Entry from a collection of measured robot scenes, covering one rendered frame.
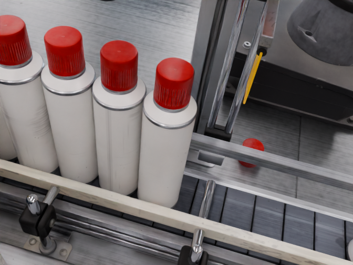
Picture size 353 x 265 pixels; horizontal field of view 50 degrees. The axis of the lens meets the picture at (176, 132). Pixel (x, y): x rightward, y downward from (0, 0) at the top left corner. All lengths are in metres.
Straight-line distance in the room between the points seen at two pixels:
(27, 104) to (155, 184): 0.15
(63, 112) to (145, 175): 0.11
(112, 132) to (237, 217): 0.20
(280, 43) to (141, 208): 0.39
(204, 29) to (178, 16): 0.43
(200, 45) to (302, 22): 0.28
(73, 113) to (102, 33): 0.43
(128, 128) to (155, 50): 0.40
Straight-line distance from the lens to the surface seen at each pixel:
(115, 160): 0.41
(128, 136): 0.39
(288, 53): 0.67
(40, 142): 0.45
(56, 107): 0.39
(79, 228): 0.51
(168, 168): 0.39
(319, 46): 0.68
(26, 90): 0.40
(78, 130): 0.41
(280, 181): 0.60
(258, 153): 0.44
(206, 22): 0.44
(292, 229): 0.50
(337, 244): 0.52
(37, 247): 0.51
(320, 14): 0.68
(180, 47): 0.78
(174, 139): 0.35
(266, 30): 0.30
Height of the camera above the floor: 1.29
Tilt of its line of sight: 49 degrees down
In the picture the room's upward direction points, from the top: 10 degrees clockwise
